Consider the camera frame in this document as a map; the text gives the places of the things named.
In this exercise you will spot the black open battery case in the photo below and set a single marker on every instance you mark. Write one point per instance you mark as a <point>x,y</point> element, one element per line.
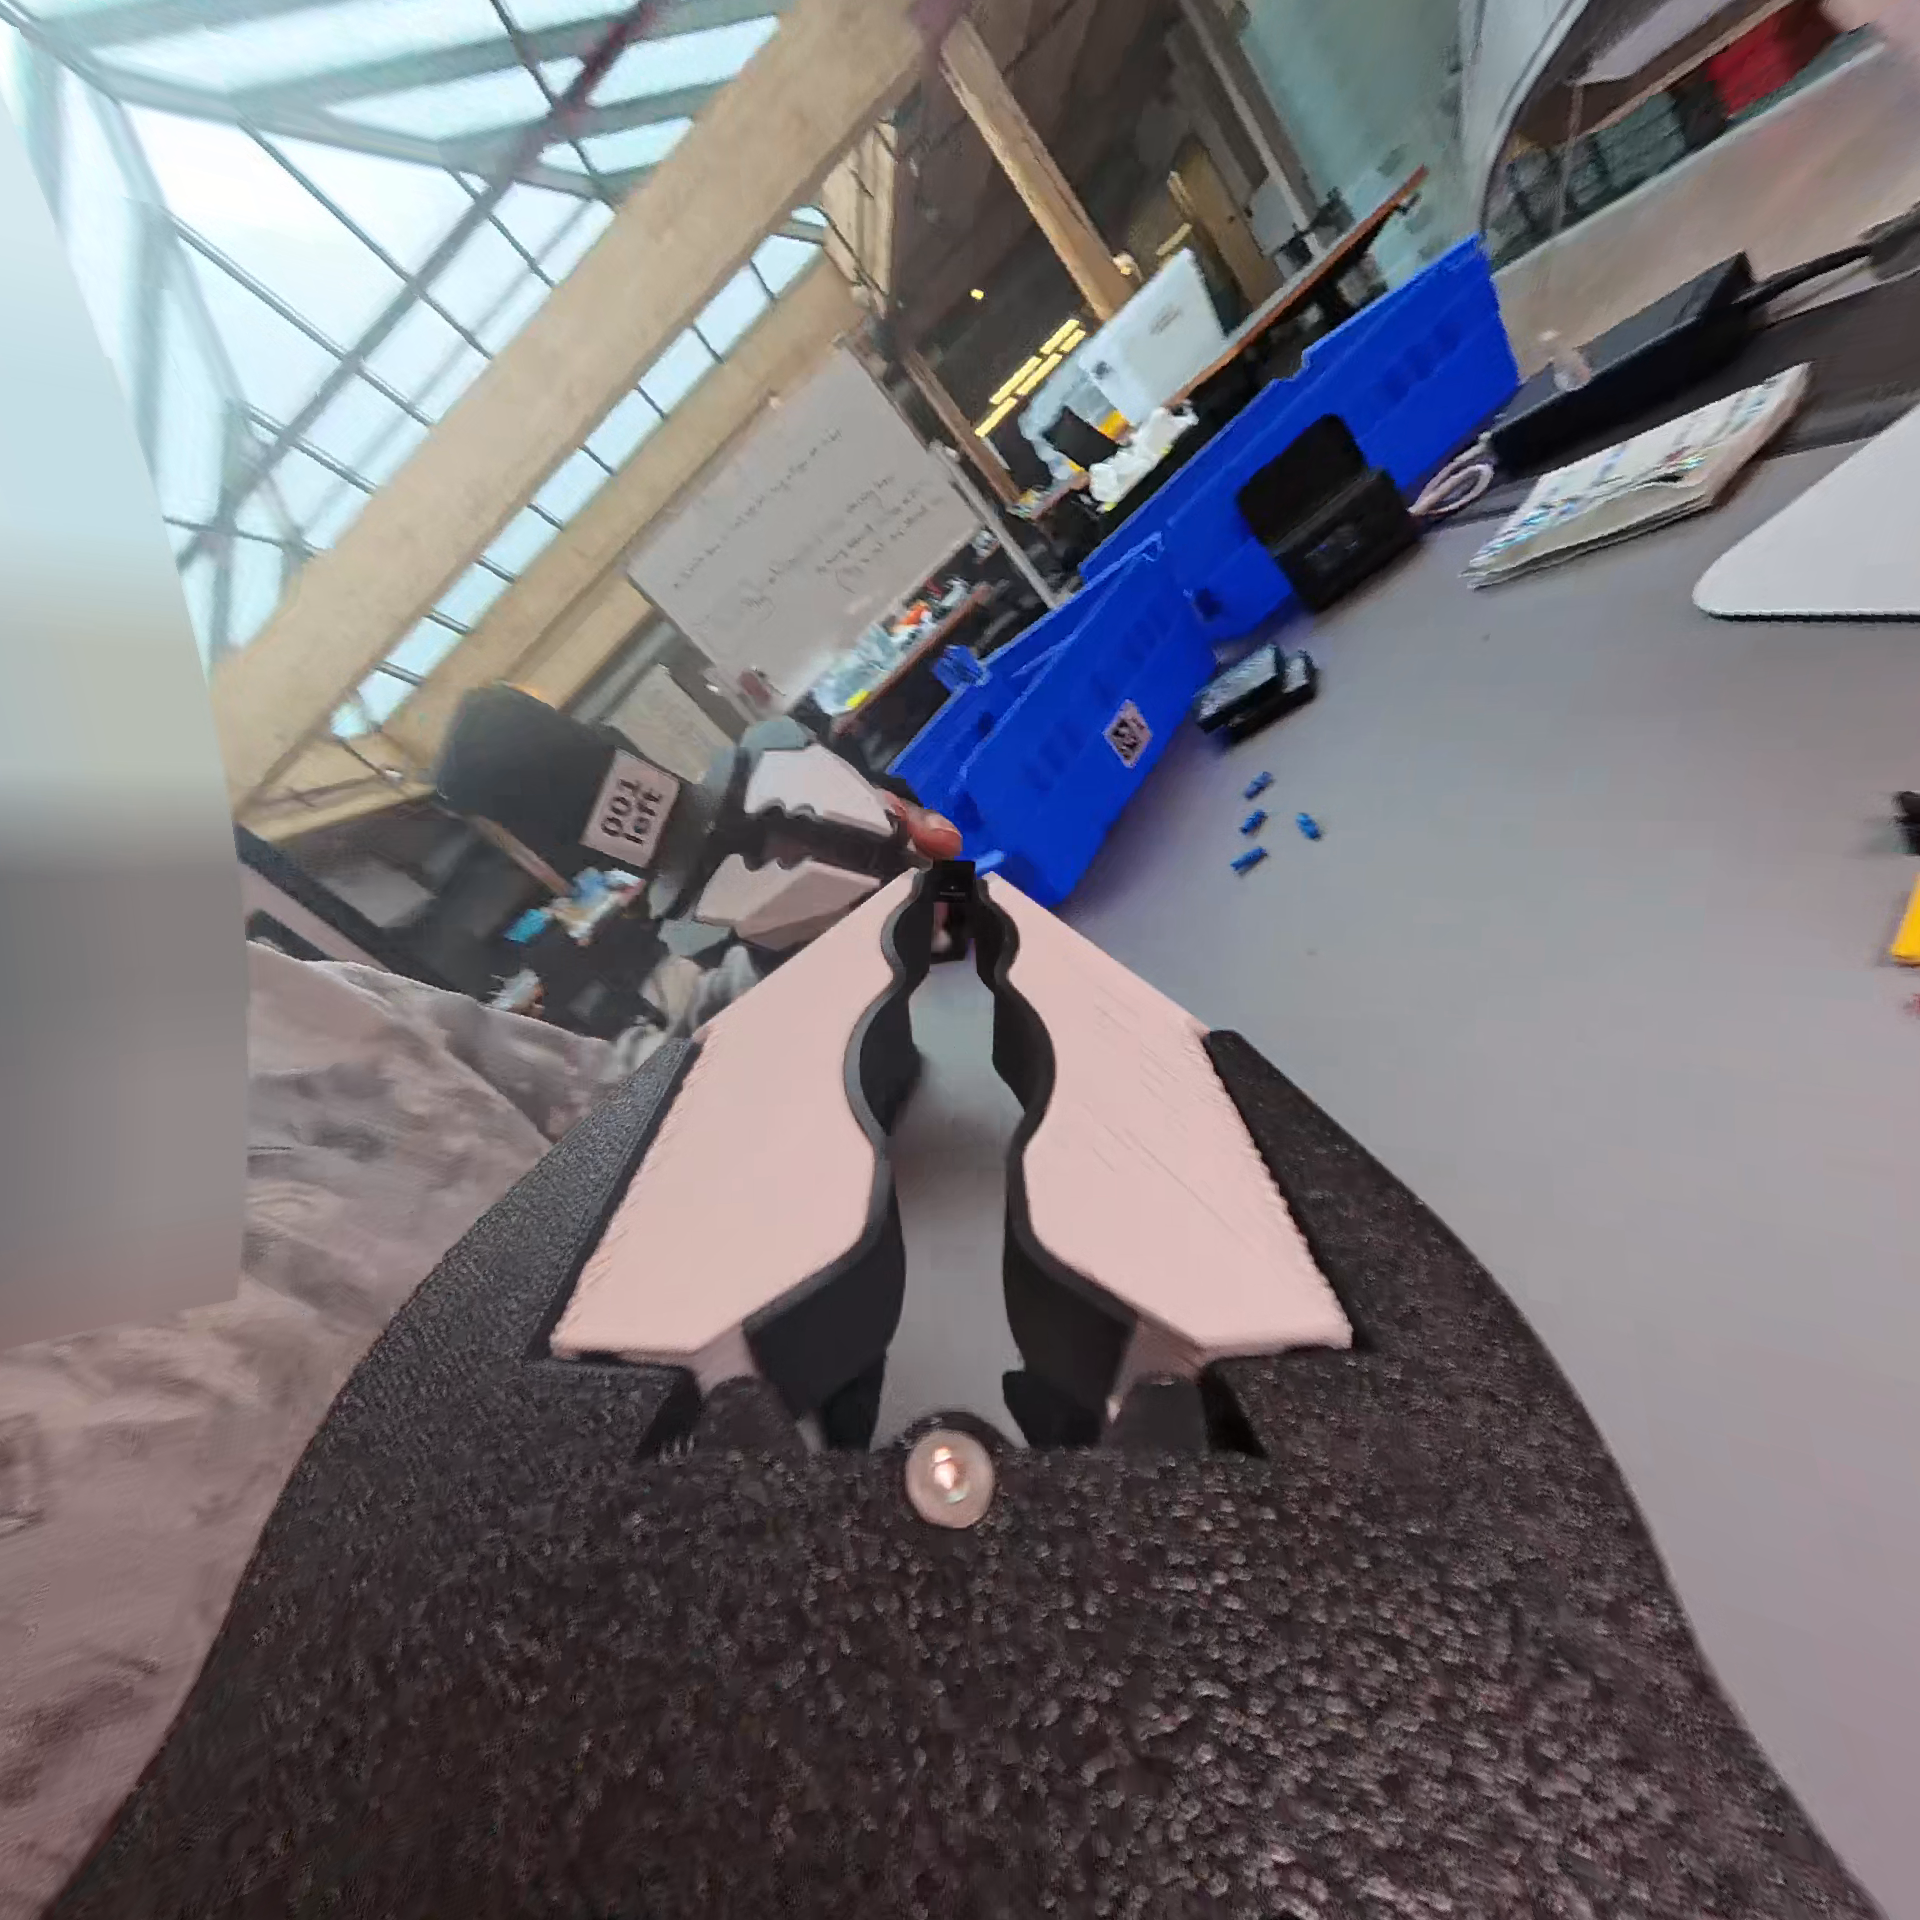
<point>1330,517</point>

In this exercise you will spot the whiteboard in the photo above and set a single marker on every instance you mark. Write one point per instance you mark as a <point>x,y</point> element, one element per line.
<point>810,523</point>

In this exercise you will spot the small reddish brown piece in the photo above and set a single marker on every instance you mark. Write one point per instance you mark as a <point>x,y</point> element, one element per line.
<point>932,830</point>

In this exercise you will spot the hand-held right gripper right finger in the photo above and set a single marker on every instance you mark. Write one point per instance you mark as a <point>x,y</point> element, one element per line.
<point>1156,1184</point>

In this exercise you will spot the white board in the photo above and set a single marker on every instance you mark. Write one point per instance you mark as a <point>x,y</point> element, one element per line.
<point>1822,523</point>

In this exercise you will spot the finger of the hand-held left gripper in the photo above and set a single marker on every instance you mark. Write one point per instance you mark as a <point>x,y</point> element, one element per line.
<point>826,790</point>
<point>787,900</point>

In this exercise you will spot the white cooler box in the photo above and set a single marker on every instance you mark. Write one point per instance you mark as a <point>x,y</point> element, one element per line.
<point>1156,338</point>

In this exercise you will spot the wooden edged table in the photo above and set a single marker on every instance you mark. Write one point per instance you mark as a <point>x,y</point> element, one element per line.
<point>1319,269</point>

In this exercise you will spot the grey desk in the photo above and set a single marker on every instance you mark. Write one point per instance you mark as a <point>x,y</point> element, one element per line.
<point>1501,974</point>

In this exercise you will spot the person's grey patterned clothing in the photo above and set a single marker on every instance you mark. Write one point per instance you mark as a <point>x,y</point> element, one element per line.
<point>300,1141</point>

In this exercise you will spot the flat black battery pack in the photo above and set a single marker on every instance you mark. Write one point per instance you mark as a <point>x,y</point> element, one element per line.
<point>1258,691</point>

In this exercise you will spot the plain blue bin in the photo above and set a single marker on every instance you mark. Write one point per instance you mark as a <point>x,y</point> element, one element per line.
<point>1411,376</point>

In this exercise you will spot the black power adapter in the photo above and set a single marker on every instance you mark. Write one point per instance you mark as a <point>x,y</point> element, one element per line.
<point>1628,360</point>

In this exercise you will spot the small black brick piece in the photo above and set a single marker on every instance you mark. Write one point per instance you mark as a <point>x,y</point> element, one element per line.
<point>949,896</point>

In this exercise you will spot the printed booklet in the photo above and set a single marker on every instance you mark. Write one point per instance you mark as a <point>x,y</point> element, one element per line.
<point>1635,481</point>

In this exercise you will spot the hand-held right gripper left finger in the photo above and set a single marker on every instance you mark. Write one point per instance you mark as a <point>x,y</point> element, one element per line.
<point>735,1184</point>

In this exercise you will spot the short yellow brick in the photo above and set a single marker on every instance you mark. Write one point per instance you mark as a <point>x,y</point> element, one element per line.
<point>1910,922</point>

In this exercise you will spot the blue bin with square tag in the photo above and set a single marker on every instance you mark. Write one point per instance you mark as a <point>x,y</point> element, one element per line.
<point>1050,733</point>

